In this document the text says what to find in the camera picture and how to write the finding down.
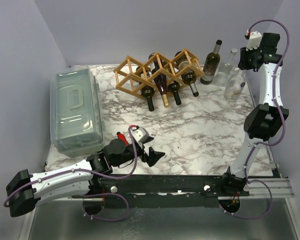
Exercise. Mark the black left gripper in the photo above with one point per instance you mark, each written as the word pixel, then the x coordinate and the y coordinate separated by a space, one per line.
pixel 153 156

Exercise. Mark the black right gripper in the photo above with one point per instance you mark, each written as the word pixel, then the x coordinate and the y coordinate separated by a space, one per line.
pixel 243 59

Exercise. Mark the clear tall bottle blue label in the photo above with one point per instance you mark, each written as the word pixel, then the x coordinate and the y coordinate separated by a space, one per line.
pixel 235 85

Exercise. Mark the clear squat glass bottle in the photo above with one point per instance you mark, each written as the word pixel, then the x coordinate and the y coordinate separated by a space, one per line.
pixel 225 69

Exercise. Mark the green wine bottle brown label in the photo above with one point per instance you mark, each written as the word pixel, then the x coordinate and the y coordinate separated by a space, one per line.
pixel 211 64

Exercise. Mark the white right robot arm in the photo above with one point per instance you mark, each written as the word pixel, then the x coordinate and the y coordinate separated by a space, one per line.
pixel 260 55

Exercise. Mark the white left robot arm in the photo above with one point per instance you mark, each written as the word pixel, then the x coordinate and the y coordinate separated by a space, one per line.
pixel 27 190

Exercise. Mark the dark bottle black neck left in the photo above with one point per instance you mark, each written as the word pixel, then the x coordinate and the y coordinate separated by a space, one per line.
pixel 148 92

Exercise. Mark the dark bottle black neck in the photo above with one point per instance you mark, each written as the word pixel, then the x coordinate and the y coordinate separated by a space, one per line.
pixel 174 88
pixel 148 92

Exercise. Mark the green bottle silver foil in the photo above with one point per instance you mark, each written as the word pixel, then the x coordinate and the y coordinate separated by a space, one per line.
pixel 189 77

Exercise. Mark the dark bottle black neck middle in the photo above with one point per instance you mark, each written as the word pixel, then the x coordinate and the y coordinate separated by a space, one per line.
pixel 174 88

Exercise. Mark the wooden wine rack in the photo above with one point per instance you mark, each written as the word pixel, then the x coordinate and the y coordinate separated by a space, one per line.
pixel 132 75

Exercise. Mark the red bottle gold foil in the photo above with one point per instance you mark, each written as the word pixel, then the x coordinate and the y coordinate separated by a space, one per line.
pixel 160 82

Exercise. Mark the red black utility knife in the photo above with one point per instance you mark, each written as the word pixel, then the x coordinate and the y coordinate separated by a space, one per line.
pixel 122 138

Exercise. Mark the clear plastic storage box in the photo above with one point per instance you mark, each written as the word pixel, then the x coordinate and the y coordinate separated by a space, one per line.
pixel 76 114

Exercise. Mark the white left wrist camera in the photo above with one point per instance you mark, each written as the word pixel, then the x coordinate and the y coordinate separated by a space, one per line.
pixel 141 133

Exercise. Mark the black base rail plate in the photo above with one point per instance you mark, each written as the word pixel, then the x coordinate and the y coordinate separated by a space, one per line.
pixel 157 191

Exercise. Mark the aluminium extrusion rail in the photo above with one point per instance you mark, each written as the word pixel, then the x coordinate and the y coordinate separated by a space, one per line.
pixel 280 188

